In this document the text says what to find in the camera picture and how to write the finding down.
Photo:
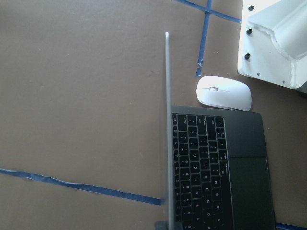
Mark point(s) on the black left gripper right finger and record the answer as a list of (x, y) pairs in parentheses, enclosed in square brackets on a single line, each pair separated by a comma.
[(178, 226)]

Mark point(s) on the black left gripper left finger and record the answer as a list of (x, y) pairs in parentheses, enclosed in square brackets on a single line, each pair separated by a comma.
[(161, 225)]

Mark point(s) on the dark grey laptop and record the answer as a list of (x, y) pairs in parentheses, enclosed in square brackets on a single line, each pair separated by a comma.
[(216, 167)]

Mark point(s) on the white computer mouse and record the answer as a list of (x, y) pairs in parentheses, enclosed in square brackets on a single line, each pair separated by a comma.
[(224, 93)]

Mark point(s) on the brown paper table cover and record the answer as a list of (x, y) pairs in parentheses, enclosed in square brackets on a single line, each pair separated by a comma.
[(81, 101)]

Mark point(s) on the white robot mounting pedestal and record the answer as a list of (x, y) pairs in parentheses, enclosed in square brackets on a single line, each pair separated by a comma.
[(273, 42)]

